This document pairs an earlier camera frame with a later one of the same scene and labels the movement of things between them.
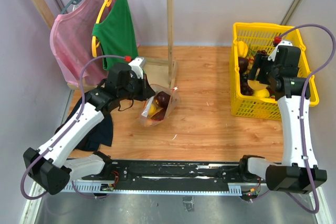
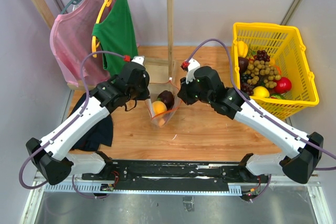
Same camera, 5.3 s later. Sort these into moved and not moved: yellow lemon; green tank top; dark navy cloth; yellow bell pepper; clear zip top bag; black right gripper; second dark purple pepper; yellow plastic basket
Moved: clear zip top bag; black right gripper
Not moved: yellow bell pepper; green tank top; yellow plastic basket; dark navy cloth; yellow lemon; second dark purple pepper
